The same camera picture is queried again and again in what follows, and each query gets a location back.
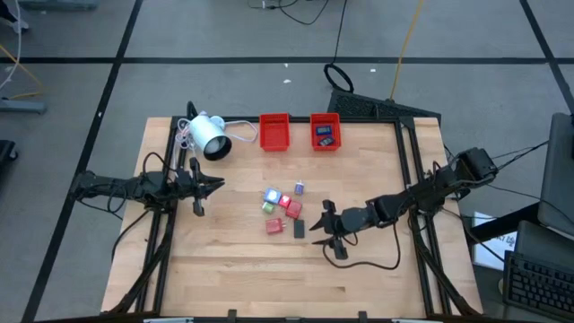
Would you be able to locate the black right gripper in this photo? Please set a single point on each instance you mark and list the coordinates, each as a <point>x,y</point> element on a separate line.
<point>354,220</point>

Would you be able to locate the white paper sheet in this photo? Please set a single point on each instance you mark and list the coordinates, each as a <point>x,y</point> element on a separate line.
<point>493,251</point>

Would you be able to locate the black aluminium table frame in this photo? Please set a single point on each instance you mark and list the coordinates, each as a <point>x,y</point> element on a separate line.
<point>300,119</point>

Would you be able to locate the black table edge clip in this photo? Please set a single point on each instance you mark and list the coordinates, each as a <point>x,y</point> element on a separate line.
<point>232,315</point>
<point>363,316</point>

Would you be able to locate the small red wall charger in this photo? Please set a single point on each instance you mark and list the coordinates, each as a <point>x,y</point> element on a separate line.
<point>284,201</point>

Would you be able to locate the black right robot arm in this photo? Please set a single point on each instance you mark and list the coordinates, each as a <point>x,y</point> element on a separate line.
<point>430,188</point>

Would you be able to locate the black power bank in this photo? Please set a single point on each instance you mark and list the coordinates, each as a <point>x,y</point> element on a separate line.
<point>299,229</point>

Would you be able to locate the grey monitor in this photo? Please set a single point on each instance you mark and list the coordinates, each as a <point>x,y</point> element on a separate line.
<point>558,179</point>

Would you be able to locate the grey table foot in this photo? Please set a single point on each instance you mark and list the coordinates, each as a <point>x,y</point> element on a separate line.
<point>58,4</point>
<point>22,107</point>

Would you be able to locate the black perforated metal box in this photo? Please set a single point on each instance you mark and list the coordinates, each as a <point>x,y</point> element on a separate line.
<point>359,105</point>

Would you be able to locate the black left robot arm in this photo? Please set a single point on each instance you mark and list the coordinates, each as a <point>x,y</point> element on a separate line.
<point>134,186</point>

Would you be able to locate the light blue wall charger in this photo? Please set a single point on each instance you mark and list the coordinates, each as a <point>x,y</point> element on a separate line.
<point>272,195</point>

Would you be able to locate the dark grey laptop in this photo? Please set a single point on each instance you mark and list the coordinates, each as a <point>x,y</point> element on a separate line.
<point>547,242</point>

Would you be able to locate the red cube wall charger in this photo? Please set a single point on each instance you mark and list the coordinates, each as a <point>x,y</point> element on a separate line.
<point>273,226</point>
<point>294,209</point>

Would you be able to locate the small purple wall charger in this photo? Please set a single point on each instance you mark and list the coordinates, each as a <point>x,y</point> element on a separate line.
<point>299,188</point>

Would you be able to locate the black caster base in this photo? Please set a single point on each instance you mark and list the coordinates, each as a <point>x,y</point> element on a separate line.
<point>6,150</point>

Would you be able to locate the black desk leg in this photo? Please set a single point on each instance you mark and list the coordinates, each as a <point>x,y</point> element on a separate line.
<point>502,222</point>

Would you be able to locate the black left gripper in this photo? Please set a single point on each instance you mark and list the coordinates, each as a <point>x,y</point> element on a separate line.
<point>183,185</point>

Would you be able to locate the green wall charger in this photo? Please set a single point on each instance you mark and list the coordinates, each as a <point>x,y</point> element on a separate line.
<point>267,207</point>

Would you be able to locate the black keyboard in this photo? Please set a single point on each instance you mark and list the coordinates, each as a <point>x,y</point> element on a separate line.
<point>538,282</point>

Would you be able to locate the red plastic slotted basket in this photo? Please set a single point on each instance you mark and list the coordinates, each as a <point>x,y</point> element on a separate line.
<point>274,132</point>
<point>326,150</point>

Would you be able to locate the blue power bank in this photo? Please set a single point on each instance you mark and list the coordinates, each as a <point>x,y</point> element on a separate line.
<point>323,130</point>

